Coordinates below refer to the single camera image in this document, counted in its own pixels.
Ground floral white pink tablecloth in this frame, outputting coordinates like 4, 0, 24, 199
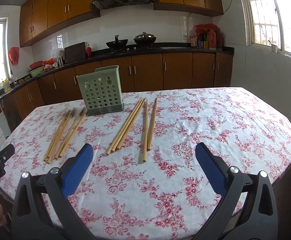
0, 87, 291, 239

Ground black countertop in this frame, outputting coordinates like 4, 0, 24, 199
0, 42, 235, 101

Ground brown upper kitchen cabinets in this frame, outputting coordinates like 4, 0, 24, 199
19, 0, 224, 47

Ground brown kitchen cabinets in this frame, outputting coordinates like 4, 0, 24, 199
19, 0, 224, 47
0, 52, 233, 124

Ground green perforated utensil holder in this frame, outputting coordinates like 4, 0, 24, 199
77, 65, 124, 116

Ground brown lower kitchen cabinets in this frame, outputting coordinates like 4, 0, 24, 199
0, 52, 233, 124

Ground green basin with red bowl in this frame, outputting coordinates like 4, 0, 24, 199
29, 61, 44, 77

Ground dark cutting board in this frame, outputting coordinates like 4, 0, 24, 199
64, 42, 86, 63

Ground red plastic bag hanging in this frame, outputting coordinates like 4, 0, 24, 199
8, 47, 20, 66

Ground red bottle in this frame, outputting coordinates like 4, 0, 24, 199
86, 44, 92, 58

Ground red bag with condiments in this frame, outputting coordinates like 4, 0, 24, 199
190, 23, 224, 50

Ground black wok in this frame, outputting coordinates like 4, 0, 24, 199
106, 35, 128, 52

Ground yellow detergent bottle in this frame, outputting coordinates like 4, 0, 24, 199
2, 79, 11, 93

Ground lidded dark wok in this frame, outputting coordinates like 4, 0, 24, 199
133, 32, 156, 47

